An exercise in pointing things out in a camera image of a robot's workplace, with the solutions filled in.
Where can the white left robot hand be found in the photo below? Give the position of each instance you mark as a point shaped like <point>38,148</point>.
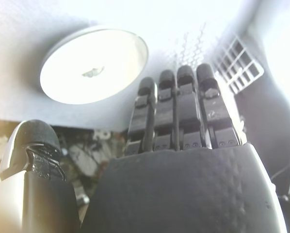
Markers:
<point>183,189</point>

